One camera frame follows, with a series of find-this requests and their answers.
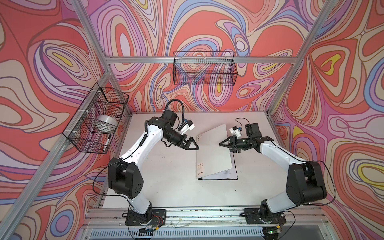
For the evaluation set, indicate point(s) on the silver tape roll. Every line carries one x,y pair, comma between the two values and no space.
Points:
106,124

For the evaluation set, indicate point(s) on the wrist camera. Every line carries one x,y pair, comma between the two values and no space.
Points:
236,131
186,126

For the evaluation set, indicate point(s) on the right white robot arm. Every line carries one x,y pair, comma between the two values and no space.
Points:
305,181

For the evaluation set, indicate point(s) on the black wire basket left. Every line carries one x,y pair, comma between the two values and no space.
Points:
100,114

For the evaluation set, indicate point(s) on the black wire basket back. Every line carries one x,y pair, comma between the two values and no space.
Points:
204,68

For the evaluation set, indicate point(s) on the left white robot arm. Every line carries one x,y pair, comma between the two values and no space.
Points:
124,173

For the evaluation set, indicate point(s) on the printed paper sheet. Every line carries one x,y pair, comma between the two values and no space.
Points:
230,174

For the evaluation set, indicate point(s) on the white folder black inside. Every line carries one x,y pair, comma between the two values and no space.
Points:
211,158

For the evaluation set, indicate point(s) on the black wire basket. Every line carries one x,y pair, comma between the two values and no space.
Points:
204,68
100,114

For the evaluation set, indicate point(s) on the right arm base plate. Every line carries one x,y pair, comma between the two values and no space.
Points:
257,216

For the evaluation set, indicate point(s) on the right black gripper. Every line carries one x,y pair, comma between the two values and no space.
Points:
232,143

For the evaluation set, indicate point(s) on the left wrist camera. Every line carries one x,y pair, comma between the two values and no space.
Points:
186,126

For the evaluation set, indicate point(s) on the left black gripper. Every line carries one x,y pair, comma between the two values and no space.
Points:
187,144

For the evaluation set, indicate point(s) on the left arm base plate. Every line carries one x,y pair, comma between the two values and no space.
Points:
155,218

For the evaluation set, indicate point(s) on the white marker pen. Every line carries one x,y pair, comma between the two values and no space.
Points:
105,147

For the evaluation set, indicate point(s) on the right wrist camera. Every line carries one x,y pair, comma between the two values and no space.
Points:
236,131

